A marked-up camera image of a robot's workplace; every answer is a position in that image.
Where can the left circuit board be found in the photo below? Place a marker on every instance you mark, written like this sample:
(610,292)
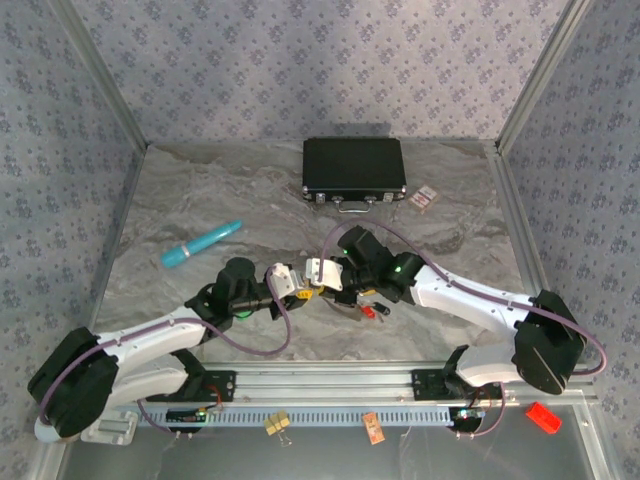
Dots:
(186,416)

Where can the black key fob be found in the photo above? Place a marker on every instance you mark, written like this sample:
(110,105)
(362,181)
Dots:
(382,308)

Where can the red plastic block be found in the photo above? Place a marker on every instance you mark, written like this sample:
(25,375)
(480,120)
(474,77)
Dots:
(543,417)

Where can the teal cylinder with silver band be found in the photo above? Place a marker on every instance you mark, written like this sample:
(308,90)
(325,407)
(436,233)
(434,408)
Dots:
(200,245)

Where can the small orange card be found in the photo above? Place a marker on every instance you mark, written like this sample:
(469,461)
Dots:
(374,427)

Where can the black hard case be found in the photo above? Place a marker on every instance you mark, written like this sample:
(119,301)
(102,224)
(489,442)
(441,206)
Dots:
(352,167)

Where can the binder clip with wooden blocks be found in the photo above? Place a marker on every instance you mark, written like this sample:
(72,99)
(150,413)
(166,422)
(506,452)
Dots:
(276,424)

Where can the circuit board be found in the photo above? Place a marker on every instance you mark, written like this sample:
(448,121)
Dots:
(186,416)
(468,415)

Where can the aluminium frame post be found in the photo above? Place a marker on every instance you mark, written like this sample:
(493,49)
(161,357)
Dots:
(100,75)
(542,75)

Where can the right circuit board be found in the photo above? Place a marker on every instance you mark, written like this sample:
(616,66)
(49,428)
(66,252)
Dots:
(468,415)

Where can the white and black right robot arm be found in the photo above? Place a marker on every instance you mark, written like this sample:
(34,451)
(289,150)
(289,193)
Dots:
(465,300)

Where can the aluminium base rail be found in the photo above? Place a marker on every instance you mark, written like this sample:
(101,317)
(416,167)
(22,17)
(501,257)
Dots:
(325,382)

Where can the small red white card box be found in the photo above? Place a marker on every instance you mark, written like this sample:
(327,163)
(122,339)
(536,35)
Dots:
(423,198)

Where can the grey metal bracket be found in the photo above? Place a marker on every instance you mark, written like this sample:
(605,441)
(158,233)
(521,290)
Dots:
(110,427)

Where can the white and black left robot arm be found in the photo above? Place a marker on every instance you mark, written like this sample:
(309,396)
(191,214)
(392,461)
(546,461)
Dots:
(150,335)

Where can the red key tag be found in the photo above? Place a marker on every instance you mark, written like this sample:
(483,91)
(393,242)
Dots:
(367,311)

